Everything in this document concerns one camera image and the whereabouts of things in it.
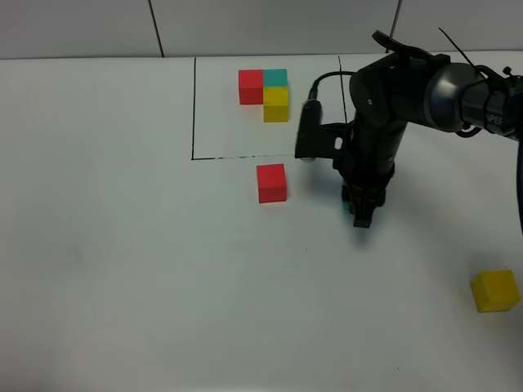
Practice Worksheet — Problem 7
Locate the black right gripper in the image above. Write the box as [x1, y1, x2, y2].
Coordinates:
[333, 118, 407, 228]

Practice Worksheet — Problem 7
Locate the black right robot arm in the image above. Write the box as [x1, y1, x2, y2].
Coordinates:
[336, 31, 522, 229]

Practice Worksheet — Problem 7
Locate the yellow template block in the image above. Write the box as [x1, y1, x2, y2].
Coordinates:
[263, 87, 289, 123]

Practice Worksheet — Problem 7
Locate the teal template block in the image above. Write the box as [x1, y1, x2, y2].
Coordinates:
[263, 69, 288, 87]

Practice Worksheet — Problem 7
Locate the red template block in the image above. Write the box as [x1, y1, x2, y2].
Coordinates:
[238, 69, 264, 105]

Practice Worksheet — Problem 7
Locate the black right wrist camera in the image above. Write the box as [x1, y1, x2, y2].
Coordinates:
[294, 99, 353, 160]

